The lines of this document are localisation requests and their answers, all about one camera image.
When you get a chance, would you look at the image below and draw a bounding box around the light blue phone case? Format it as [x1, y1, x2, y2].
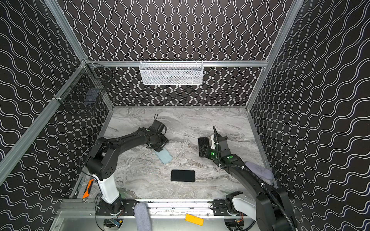
[155, 148, 172, 165]

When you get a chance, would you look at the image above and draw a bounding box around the black phone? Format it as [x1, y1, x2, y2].
[171, 169, 196, 182]

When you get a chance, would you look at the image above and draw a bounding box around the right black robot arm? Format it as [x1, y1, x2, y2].
[198, 134, 297, 231]

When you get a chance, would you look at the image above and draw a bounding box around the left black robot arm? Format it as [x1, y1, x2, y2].
[84, 120, 169, 205]

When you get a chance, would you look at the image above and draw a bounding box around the lavender cloth pad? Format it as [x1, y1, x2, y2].
[245, 161, 273, 182]

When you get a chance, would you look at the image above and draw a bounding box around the yellow flat block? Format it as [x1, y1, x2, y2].
[185, 214, 204, 226]

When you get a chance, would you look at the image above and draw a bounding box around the orange utility knife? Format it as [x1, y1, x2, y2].
[82, 179, 94, 200]

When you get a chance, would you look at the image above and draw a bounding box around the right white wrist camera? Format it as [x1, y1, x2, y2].
[209, 135, 215, 150]

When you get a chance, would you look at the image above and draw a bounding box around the white wire basket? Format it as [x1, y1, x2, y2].
[139, 60, 204, 85]

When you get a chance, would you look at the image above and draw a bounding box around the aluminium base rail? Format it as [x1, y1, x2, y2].
[59, 194, 257, 218]

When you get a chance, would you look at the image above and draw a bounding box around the black wire basket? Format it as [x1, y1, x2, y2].
[56, 63, 113, 118]

